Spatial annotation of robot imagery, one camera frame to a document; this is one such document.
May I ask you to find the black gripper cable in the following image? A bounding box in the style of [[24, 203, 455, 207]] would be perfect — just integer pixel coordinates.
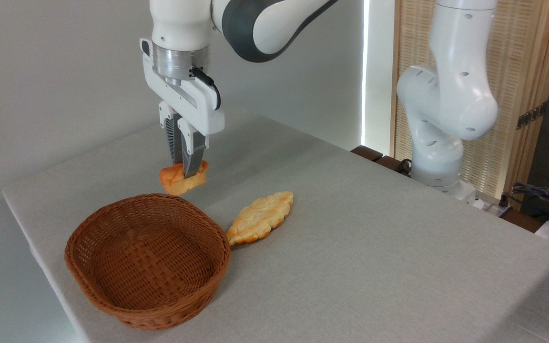
[[190, 67, 221, 111]]

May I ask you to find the metal screen hinge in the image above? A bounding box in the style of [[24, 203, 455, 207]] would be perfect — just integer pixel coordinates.
[[517, 101, 548, 130]]

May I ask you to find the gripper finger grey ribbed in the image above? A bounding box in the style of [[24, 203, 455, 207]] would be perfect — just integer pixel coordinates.
[[177, 118, 207, 179], [159, 101, 183, 165]]

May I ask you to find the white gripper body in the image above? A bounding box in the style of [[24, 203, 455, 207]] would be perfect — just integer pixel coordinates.
[[140, 38, 225, 136]]

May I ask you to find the dark brown wooden furniture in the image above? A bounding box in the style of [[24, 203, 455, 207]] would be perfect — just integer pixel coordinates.
[[351, 145, 411, 177]]

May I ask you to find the long leaf-shaped bread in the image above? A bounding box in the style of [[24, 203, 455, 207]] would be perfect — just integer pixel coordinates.
[[226, 191, 294, 246]]

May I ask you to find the brown woven wicker basket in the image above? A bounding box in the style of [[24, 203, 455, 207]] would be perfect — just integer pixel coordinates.
[[64, 193, 231, 331]]

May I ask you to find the wooden slatted folding screen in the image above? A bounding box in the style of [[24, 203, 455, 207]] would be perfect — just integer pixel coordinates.
[[391, 0, 549, 198]]

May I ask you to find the small golden bread roll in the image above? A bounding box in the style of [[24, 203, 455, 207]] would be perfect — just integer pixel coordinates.
[[159, 161, 209, 196]]

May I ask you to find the white power strip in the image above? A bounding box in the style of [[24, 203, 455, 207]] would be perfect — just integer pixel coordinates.
[[474, 192, 512, 218]]

